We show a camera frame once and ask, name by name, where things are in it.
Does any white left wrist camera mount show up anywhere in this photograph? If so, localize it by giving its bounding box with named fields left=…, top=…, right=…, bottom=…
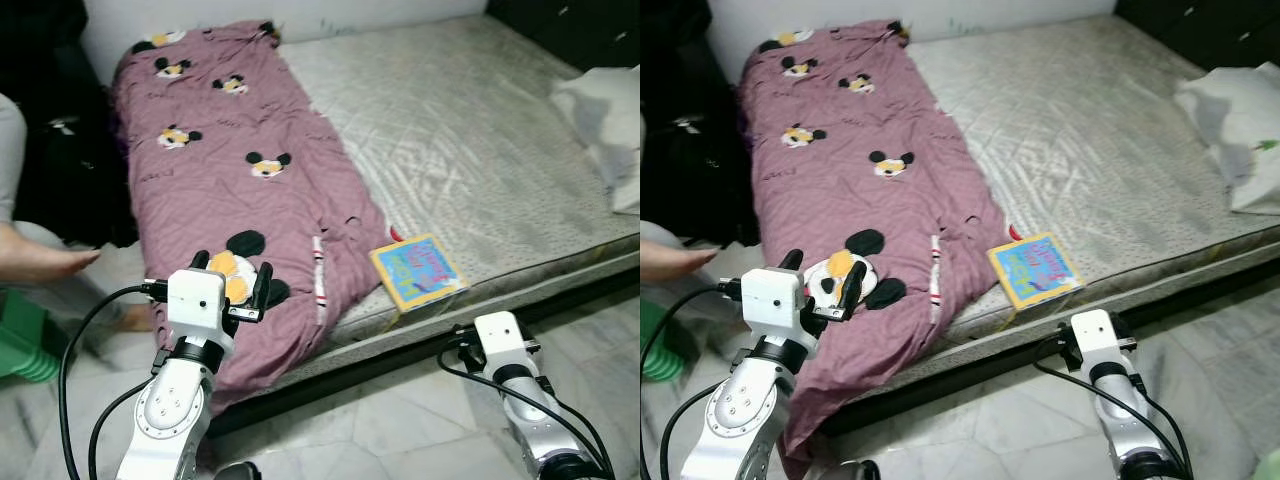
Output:
left=165, top=267, right=238, bottom=349
left=740, top=267, right=821, bottom=349

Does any grey quilted mattress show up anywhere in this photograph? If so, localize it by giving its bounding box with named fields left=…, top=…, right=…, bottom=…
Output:
left=275, top=12, right=641, bottom=361
left=905, top=12, right=1280, bottom=346

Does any dark tufted headboard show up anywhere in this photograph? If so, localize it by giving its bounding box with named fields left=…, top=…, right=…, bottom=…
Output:
left=1115, top=0, right=1280, bottom=71
left=487, top=0, right=641, bottom=73

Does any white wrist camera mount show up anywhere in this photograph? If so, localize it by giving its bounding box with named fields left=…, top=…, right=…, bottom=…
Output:
left=740, top=267, right=821, bottom=349
left=472, top=312, right=526, bottom=376
left=1070, top=308, right=1123, bottom=373
left=165, top=267, right=238, bottom=349

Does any purple Mickey print blanket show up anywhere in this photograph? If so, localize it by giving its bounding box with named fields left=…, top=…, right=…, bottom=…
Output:
left=110, top=20, right=393, bottom=416
left=738, top=20, right=1011, bottom=479

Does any person in grey trousers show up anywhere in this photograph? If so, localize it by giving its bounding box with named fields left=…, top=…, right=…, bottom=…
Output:
left=0, top=92, right=156, bottom=336
left=640, top=220, right=746, bottom=311

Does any black bag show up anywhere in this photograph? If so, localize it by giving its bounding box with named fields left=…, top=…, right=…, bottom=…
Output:
left=0, top=0, right=141, bottom=249
left=640, top=0, right=761, bottom=249

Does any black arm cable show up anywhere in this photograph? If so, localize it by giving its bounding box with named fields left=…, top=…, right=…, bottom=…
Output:
left=437, top=345, right=611, bottom=480
left=640, top=283, right=746, bottom=480
left=58, top=283, right=171, bottom=480
left=1033, top=345, right=1191, bottom=480

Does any colourful children's board book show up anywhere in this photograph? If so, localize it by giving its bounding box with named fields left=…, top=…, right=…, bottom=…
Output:
left=988, top=232, right=1086, bottom=311
left=370, top=232, right=469, bottom=313

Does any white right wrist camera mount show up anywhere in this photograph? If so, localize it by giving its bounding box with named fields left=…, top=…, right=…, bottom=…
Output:
left=1070, top=308, right=1123, bottom=373
left=472, top=312, right=526, bottom=376

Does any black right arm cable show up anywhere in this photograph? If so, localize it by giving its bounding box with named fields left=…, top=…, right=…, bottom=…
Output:
left=437, top=345, right=611, bottom=480
left=1033, top=345, right=1191, bottom=480

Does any black bed frame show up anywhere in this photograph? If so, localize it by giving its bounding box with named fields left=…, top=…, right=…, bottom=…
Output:
left=820, top=260, right=1280, bottom=431
left=205, top=265, right=641, bottom=436

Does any white pillow with green tree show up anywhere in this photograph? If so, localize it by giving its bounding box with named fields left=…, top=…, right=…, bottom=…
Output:
left=550, top=66, right=641, bottom=216
left=1173, top=62, right=1280, bottom=216

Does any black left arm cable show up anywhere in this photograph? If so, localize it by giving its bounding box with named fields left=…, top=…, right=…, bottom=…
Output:
left=58, top=283, right=171, bottom=480
left=640, top=283, right=746, bottom=480

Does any green plastic stool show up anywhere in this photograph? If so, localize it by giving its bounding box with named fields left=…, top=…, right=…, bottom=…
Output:
left=640, top=300, right=686, bottom=383
left=0, top=288, right=66, bottom=383

